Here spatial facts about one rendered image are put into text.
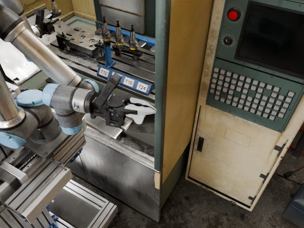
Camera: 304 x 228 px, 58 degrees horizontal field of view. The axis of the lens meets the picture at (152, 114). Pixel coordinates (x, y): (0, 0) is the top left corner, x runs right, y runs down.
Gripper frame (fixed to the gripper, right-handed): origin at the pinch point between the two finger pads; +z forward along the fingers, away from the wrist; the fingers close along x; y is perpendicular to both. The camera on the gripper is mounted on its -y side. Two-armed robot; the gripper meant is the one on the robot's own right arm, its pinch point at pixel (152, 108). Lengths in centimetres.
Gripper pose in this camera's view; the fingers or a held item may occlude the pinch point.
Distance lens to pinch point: 81.0
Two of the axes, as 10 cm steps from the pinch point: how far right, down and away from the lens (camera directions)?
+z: 9.6, 1.9, -1.9
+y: -0.4, 7.9, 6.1
